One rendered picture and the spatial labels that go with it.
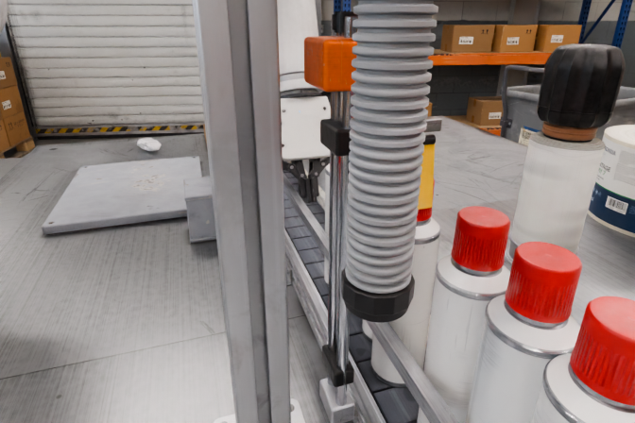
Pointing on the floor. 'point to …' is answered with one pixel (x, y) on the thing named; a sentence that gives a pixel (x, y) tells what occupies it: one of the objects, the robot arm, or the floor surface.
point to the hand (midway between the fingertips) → (308, 190)
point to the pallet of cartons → (12, 114)
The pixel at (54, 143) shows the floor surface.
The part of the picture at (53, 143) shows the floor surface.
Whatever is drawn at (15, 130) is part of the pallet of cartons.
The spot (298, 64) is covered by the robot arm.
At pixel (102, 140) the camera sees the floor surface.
